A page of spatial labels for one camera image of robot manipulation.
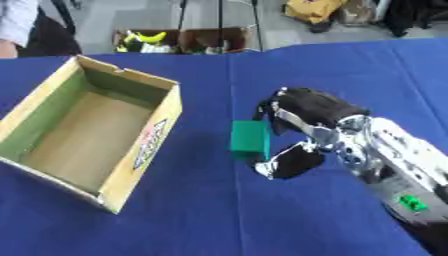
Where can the black tripod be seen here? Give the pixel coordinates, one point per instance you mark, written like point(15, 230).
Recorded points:
point(220, 20)

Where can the person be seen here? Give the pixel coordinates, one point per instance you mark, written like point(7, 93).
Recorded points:
point(29, 26)

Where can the yellow toy banana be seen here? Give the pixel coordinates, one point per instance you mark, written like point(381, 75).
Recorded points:
point(149, 37)

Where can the tan cardboard box green inside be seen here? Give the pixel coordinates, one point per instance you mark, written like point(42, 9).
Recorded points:
point(87, 133)

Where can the green rectangular block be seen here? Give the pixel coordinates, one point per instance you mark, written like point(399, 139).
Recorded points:
point(249, 139)

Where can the yellow bag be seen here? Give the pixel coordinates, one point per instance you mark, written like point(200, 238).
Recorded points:
point(312, 10)

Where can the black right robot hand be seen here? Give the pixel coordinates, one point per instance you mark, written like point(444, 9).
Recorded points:
point(312, 103)

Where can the brown cardboard box with toys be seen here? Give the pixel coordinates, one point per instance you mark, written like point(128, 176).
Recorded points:
point(192, 40)

